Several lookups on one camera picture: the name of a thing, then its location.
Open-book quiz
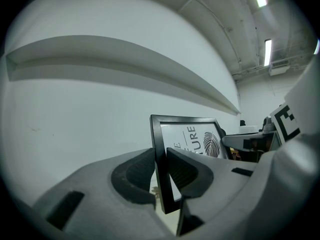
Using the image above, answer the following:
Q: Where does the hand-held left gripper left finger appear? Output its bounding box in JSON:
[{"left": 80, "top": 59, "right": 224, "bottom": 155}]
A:
[{"left": 32, "top": 147, "right": 176, "bottom": 240}]

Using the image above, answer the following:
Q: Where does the framed nature leaf print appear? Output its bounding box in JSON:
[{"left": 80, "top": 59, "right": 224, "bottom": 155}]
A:
[{"left": 149, "top": 113, "right": 234, "bottom": 215}]

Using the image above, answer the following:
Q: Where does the white ceiling conduit pipe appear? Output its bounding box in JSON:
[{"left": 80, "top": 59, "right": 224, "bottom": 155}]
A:
[{"left": 172, "top": 0, "right": 243, "bottom": 71}]

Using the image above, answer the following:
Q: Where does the white air conditioner unit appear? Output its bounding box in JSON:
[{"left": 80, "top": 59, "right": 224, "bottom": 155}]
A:
[{"left": 268, "top": 59, "right": 291, "bottom": 77}]

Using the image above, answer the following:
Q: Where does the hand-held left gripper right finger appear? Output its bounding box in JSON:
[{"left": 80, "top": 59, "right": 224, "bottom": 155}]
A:
[{"left": 166, "top": 147, "right": 259, "bottom": 236}]

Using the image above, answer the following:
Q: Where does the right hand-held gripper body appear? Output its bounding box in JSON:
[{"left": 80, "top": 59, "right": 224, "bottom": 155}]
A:
[{"left": 264, "top": 55, "right": 320, "bottom": 152}]

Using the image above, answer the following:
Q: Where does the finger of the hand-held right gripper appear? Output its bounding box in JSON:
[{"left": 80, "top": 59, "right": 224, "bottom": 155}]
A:
[{"left": 221, "top": 131, "right": 276, "bottom": 153}]

